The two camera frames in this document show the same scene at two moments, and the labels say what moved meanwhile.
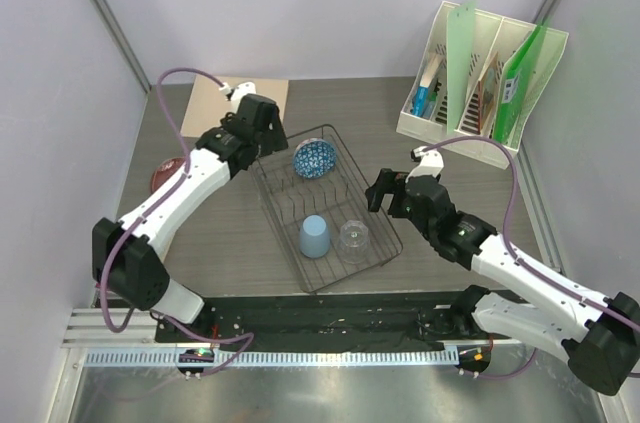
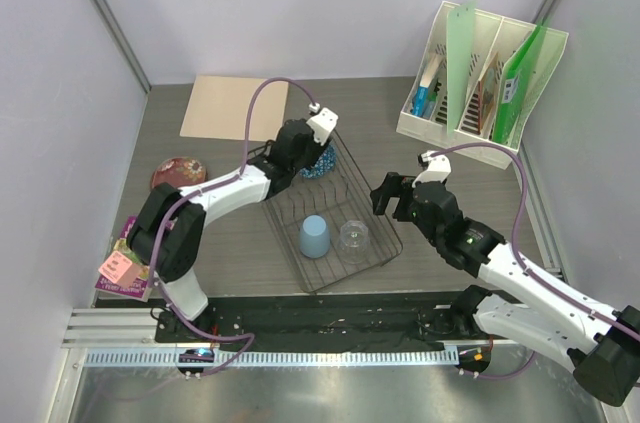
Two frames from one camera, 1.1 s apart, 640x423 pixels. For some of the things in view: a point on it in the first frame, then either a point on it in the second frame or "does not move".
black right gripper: [387, 182] does not move
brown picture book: [487, 93] does not move
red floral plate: [165, 170] does not move
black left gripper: [276, 139] -> [316, 147]
